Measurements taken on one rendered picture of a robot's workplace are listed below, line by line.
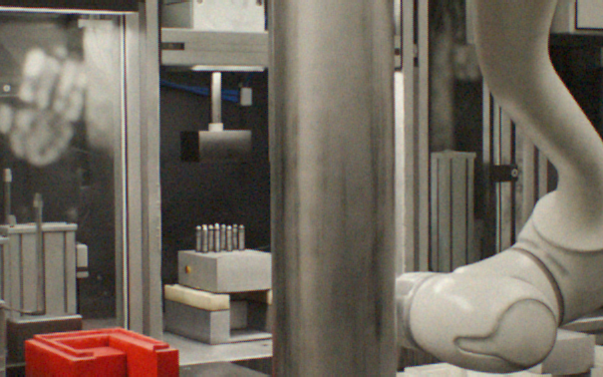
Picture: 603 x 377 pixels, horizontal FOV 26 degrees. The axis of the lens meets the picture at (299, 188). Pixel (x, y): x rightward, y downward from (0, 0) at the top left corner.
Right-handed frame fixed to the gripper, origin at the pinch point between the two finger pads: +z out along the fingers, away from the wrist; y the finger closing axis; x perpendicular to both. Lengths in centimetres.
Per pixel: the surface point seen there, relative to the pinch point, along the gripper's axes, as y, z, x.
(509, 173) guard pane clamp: 13.9, 7.2, -37.4
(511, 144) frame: 18.1, 8.3, -38.7
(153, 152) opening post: 17.9, 7.5, 19.4
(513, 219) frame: 6.9, 7.9, -38.8
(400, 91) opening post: 25.7, 8.1, -18.5
